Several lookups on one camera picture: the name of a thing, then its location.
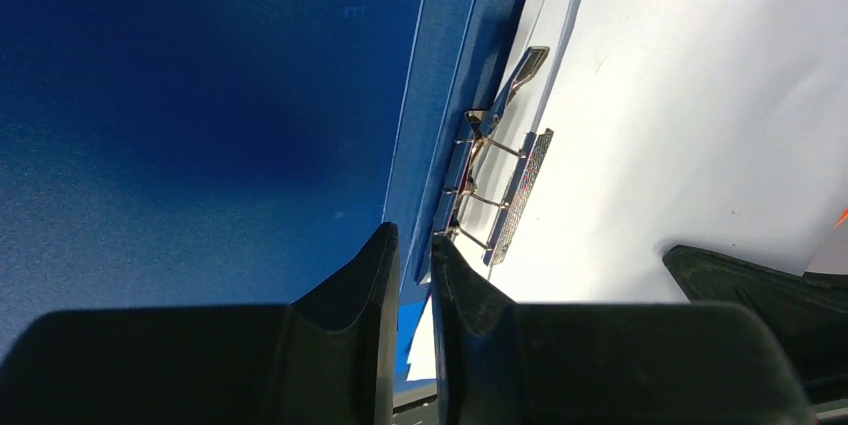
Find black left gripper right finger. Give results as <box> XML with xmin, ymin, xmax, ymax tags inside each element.
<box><xmin>431</xmin><ymin>237</ymin><xmax>816</xmax><ymax>424</ymax></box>

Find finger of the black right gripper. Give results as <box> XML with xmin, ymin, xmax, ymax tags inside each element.
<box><xmin>663</xmin><ymin>245</ymin><xmax>847</xmax><ymax>403</ymax></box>

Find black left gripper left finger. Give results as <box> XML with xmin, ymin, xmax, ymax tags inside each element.
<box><xmin>1</xmin><ymin>223</ymin><xmax>399</xmax><ymax>424</ymax></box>

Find white paper stack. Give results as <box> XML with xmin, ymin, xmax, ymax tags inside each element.
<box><xmin>404</xmin><ymin>0</ymin><xmax>848</xmax><ymax>384</ymax></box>

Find blue clip file folder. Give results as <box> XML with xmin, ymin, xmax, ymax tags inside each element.
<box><xmin>1</xmin><ymin>0</ymin><xmax>525</xmax><ymax>373</ymax></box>

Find orange plastic toy piece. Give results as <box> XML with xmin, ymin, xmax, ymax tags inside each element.
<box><xmin>834</xmin><ymin>209</ymin><xmax>848</xmax><ymax>228</ymax></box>

